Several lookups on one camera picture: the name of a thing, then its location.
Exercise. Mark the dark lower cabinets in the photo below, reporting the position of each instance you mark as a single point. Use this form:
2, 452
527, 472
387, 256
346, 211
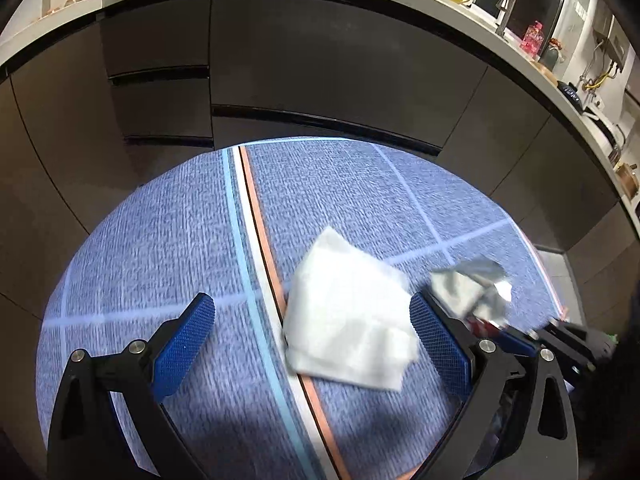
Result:
93, 112

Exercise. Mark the kitchen faucet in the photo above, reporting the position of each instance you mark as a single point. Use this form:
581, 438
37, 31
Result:
505, 8

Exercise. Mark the silver foil wrapper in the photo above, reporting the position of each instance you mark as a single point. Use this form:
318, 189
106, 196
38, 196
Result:
476, 288

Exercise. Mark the pink bottle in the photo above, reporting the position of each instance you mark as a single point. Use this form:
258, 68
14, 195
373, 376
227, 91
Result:
533, 39

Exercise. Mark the white paper napkin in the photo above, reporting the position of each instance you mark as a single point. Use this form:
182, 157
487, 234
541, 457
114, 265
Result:
347, 317

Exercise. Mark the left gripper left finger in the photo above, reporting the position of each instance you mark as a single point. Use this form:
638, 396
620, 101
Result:
86, 440

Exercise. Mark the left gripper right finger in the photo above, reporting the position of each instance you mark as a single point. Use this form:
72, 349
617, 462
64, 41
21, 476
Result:
515, 419

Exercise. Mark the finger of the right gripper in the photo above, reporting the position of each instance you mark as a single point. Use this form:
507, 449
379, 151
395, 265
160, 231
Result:
500, 340

